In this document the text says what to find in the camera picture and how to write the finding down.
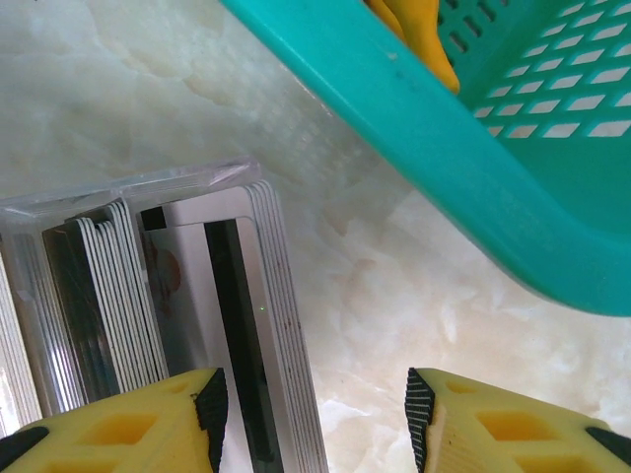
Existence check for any brown print card stack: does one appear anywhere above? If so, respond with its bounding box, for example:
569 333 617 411
0 265 44 438

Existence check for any white credit card stack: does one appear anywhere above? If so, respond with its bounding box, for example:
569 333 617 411
165 179 330 473

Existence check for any white card with black stripe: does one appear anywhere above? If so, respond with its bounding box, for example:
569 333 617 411
139 219 287 473

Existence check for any dark faced card stack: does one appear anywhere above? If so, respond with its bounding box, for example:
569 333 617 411
41 199 169 410

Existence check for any yellow banana bunch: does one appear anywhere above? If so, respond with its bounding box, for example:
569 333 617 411
364 0 460 95

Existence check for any teal plastic basket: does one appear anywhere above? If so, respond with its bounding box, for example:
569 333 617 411
219 0 631 316

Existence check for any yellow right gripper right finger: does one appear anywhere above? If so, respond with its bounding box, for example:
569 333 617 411
403 367 631 473

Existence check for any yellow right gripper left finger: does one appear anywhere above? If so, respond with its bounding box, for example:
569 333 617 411
0 367 229 473

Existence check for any clear acrylic card holder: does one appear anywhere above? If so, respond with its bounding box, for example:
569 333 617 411
0 157 331 473

